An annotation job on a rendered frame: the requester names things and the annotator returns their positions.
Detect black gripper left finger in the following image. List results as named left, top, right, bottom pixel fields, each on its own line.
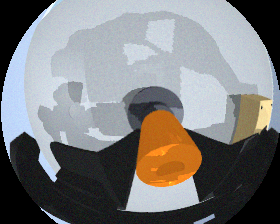
left=50, top=128, right=141, bottom=211

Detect orange knob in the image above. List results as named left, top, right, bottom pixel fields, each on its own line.
left=136, top=111, right=202, bottom=187

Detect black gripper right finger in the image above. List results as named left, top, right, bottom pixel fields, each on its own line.
left=184, top=128, right=260, bottom=203

